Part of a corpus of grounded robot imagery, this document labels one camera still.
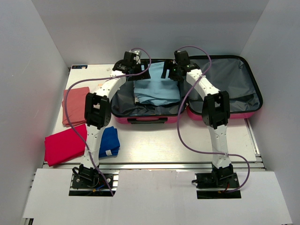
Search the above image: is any light blue garment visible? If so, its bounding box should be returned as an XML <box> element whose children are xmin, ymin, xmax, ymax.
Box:
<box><xmin>134</xmin><ymin>61</ymin><xmax>181</xmax><ymax>106</ymax></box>

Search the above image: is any salmon pink garment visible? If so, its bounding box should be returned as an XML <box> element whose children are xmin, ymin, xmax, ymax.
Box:
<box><xmin>67</xmin><ymin>87</ymin><xmax>90</xmax><ymax>126</ymax></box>

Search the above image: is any royal blue towel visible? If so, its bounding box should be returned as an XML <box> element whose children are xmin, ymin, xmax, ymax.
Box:
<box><xmin>99</xmin><ymin>126</ymin><xmax>120</xmax><ymax>158</ymax></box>

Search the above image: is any bright red garment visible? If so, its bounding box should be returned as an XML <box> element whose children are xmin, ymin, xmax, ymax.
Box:
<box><xmin>44</xmin><ymin>128</ymin><xmax>85</xmax><ymax>166</ymax></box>

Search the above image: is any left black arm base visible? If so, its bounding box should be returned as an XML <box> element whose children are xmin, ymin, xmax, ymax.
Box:
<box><xmin>69</xmin><ymin>165</ymin><xmax>117</xmax><ymax>197</ymax></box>

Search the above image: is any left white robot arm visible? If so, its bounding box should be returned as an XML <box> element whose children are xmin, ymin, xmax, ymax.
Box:
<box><xmin>81</xmin><ymin>48</ymin><xmax>151</xmax><ymax>171</ymax></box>

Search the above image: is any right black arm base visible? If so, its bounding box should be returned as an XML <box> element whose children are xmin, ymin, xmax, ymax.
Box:
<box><xmin>191</xmin><ymin>172</ymin><xmax>241</xmax><ymax>200</ymax></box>

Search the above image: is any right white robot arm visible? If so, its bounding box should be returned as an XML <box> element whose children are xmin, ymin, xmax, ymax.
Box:
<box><xmin>162</xmin><ymin>50</ymin><xmax>233</xmax><ymax>187</ymax></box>

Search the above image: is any pink hard-shell suitcase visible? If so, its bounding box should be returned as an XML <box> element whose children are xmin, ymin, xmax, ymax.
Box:
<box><xmin>109</xmin><ymin>55</ymin><xmax>263</xmax><ymax>124</ymax></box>

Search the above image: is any blue label sticker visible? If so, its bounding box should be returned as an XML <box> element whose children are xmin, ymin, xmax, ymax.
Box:
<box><xmin>71</xmin><ymin>65</ymin><xmax>88</xmax><ymax>69</ymax></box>

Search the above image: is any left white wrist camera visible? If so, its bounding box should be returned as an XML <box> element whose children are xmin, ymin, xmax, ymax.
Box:
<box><xmin>130</xmin><ymin>48</ymin><xmax>142</xmax><ymax>64</ymax></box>

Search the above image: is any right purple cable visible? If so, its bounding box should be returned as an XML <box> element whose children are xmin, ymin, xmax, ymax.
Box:
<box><xmin>173</xmin><ymin>45</ymin><xmax>250</xmax><ymax>193</ymax></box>

